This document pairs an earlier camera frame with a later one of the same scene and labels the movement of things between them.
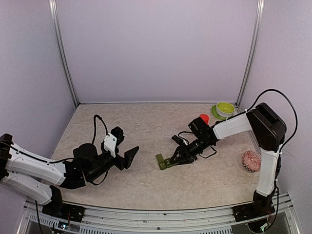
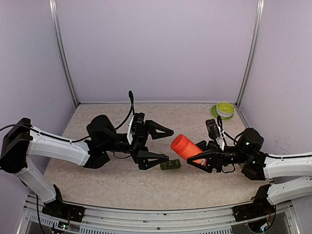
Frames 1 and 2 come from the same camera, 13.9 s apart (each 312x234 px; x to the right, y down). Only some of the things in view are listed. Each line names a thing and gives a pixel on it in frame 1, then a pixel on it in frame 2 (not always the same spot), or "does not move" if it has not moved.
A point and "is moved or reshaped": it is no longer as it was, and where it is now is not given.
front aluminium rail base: (213, 220) does not move
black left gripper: (126, 161) to (139, 152)
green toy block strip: (163, 164) is moved or reshaped
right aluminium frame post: (260, 11) does not move
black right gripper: (185, 154) to (215, 157)
